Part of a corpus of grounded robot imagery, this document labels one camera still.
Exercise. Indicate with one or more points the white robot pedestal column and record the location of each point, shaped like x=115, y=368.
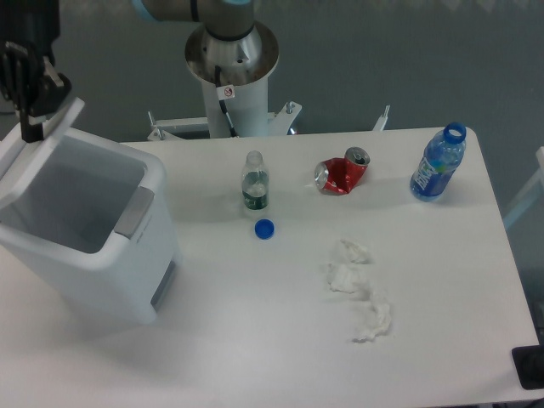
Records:
x=234, y=77

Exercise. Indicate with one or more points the blue drink bottle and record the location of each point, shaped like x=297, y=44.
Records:
x=441, y=158

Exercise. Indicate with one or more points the black device at table corner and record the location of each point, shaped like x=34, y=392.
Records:
x=528, y=361

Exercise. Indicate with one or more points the clear bottle with green label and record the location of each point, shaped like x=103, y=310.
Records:
x=255, y=182

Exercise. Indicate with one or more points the lower crumpled white tissue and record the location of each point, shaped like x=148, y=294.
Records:
x=373, y=318

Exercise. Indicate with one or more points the white frame at right edge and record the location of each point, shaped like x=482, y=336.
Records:
x=527, y=196

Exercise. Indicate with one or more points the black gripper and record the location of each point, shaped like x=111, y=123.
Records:
x=33, y=85

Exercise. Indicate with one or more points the blue bottle cap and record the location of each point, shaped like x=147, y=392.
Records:
x=264, y=229

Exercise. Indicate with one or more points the upper crumpled white tissue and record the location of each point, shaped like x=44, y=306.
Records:
x=352, y=252

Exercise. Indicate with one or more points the crumpled white tissue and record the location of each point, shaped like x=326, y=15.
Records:
x=352, y=252
x=373, y=318
x=347, y=278

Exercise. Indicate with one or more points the crushed red soda can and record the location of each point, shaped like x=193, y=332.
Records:
x=339, y=175

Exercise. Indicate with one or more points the white metal base frame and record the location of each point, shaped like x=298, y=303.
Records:
x=280, y=123

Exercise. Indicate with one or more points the middle crumpled white tissue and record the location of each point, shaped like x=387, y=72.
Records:
x=347, y=278

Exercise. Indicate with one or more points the white trash can with lid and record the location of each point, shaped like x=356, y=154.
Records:
x=89, y=217

